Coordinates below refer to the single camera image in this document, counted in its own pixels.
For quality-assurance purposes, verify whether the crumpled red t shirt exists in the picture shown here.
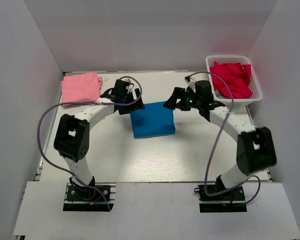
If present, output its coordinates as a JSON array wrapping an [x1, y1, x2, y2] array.
[[210, 62, 253, 99]]

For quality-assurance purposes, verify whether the folded pink t shirt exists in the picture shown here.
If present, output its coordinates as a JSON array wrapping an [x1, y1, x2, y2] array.
[[60, 72, 103, 107]]

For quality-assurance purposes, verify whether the blue polo shirt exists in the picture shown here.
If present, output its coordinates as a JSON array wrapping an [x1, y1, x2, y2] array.
[[129, 102, 176, 139]]

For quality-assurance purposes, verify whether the white plastic basket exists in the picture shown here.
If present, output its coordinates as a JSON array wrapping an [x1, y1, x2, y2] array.
[[205, 55, 263, 107]]

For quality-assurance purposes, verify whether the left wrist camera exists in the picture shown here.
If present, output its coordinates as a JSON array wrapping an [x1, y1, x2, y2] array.
[[111, 79, 134, 97]]

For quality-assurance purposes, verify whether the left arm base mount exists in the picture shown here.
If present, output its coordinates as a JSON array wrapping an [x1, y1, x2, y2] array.
[[62, 182, 116, 212]]

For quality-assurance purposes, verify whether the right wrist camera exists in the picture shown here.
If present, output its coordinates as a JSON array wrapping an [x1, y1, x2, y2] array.
[[186, 80, 214, 102]]

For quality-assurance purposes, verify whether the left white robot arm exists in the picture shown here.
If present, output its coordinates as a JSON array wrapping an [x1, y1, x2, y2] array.
[[53, 88, 145, 187]]

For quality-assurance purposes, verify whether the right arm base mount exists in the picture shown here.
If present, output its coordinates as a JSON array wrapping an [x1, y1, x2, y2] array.
[[193, 184, 247, 213]]

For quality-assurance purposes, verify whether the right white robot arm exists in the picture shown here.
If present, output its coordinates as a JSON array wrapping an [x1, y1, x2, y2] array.
[[163, 87, 277, 192]]

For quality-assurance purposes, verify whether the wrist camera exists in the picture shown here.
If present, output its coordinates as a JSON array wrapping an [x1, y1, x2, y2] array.
[[111, 79, 134, 97], [186, 80, 214, 102]]

